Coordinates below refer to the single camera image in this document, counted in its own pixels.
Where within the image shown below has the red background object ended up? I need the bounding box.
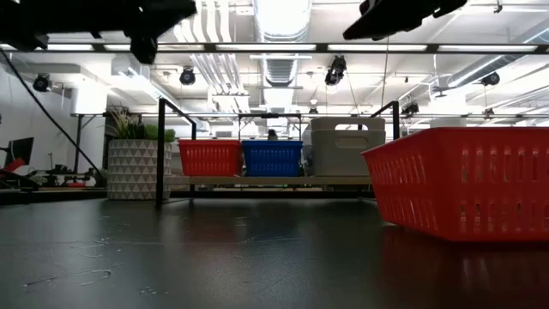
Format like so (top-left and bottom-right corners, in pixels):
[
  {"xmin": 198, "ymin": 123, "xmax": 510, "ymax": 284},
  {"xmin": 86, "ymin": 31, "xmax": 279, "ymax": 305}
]
[{"xmin": 0, "ymin": 157, "xmax": 27, "ymax": 178}]

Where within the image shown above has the potted plant in patterned pot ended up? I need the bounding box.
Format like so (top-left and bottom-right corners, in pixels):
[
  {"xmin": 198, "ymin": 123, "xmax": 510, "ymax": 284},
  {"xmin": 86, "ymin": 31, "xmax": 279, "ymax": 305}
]
[{"xmin": 105, "ymin": 106, "xmax": 178, "ymax": 201}]

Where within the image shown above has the white round ventilation duct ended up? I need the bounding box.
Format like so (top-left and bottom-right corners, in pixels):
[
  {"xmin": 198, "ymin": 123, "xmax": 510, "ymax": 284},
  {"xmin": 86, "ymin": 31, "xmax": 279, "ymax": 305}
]
[{"xmin": 251, "ymin": 0, "xmax": 313, "ymax": 89}]

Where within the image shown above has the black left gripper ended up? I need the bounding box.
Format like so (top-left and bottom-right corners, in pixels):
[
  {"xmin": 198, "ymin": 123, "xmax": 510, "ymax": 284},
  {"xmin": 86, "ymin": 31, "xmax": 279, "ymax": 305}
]
[{"xmin": 123, "ymin": 0, "xmax": 198, "ymax": 65}]

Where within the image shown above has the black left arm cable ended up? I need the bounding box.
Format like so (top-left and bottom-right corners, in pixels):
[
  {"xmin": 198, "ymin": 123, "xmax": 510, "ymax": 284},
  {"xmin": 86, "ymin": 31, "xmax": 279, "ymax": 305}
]
[{"xmin": 0, "ymin": 47, "xmax": 103, "ymax": 178}]

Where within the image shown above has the black table mat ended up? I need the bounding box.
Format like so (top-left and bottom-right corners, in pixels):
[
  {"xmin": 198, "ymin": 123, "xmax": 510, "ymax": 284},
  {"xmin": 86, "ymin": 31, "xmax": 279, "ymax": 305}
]
[{"xmin": 0, "ymin": 195, "xmax": 549, "ymax": 309}]

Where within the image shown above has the black desk monitor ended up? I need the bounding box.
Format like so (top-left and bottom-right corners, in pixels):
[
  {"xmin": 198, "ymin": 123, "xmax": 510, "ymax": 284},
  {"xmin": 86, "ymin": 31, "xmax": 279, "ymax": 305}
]
[{"xmin": 3, "ymin": 136, "xmax": 35, "ymax": 169}]

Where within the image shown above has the red slotted plastic basket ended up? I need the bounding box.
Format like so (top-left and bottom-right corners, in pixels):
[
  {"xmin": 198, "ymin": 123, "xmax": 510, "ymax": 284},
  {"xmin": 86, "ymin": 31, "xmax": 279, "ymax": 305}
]
[
  {"xmin": 178, "ymin": 144, "xmax": 244, "ymax": 178},
  {"xmin": 361, "ymin": 126, "xmax": 549, "ymax": 243},
  {"xmin": 178, "ymin": 139, "xmax": 244, "ymax": 147}
]

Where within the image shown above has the blue slotted plastic basket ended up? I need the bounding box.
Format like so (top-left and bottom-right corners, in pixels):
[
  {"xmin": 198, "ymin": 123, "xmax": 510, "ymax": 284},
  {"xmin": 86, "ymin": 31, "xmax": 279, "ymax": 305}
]
[
  {"xmin": 242, "ymin": 140, "xmax": 305, "ymax": 148},
  {"xmin": 242, "ymin": 145, "xmax": 304, "ymax": 178}
]

